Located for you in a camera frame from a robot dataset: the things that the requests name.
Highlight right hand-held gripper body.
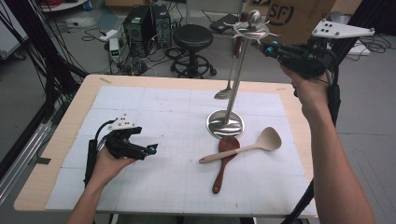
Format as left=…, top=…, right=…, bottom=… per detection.
left=276, top=18, right=376, bottom=79

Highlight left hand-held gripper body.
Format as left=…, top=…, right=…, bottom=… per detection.
left=103, top=113, right=149, bottom=161

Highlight steel utensil stand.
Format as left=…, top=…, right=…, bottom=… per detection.
left=205, top=9, right=281, bottom=139

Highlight steel ladle with brown handle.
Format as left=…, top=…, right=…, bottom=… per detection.
left=213, top=11, right=250, bottom=101

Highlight dark brown wooden spoon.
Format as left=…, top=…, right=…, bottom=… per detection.
left=212, top=135, right=241, bottom=195

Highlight light wooden spoon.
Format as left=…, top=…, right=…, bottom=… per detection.
left=199, top=126, right=283, bottom=164

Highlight person's left hand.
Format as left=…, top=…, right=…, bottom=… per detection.
left=91, top=146, right=138, bottom=189

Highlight person's right hand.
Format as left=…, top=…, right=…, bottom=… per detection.
left=279, top=64, right=332, bottom=107

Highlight brown cardboard box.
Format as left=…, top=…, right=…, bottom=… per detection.
left=256, top=0, right=337, bottom=48

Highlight white flat board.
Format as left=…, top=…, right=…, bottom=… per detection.
left=346, top=39, right=372, bottom=57

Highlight grey round appliance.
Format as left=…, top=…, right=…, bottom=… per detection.
left=330, top=11, right=351, bottom=26

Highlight flat black device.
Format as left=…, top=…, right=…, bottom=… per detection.
left=209, top=12, right=241, bottom=34

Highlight black round stool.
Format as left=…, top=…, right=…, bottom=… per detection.
left=170, top=23, right=218, bottom=79

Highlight white device with green display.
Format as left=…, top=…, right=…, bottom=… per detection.
left=107, top=37, right=121, bottom=63

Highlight white power strip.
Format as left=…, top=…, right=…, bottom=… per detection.
left=98, top=29, right=120, bottom=42

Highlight black computer tower green label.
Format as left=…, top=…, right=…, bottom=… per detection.
left=122, top=4, right=157, bottom=59

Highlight round white table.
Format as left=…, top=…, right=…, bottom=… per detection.
left=39, top=0, right=89, bottom=13

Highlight black sleeved cable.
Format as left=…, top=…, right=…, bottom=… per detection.
left=280, top=52, right=343, bottom=224
left=83, top=119, right=118, bottom=189

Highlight black cable loops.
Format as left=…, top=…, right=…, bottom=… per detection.
left=357, top=32, right=394, bottom=54

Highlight black metal frame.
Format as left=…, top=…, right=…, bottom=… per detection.
left=0, top=0, right=90, bottom=125
left=337, top=0, right=396, bottom=64

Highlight tangle of black floor cables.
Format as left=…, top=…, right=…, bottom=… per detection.
left=117, top=46, right=176, bottom=77

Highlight aluminium rail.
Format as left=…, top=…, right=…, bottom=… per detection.
left=0, top=120, right=54, bottom=204

